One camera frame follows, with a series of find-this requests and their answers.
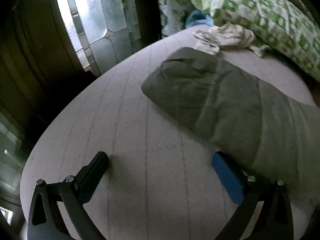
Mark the floral curtain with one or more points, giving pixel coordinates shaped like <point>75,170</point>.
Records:
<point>172,10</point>

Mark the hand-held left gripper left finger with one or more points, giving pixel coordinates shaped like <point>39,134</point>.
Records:
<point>96,166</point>

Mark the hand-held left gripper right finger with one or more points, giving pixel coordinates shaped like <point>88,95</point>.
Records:
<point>226,175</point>

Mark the dark wooden door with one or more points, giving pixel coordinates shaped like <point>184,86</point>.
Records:
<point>32,42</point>

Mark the green and white checkered pillow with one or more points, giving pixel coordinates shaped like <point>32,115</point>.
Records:
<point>262,12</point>

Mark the olive green puffer jacket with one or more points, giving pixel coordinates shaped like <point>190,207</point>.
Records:
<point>220,100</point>

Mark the crumpled white patterned cloth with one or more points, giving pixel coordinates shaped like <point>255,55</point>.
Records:
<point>230,36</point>

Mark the blue cloth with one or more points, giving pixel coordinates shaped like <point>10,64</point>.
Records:
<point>197,18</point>

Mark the stained glass window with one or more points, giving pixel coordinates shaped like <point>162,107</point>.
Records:
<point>105,10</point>

